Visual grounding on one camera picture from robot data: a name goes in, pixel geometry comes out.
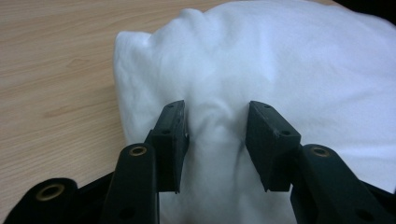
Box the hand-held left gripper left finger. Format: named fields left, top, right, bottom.
left=145, top=100, right=191, bottom=194

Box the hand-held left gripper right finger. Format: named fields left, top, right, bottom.
left=245, top=100, right=303, bottom=192

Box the white pleated skirt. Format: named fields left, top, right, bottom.
left=113, top=0, right=396, bottom=224

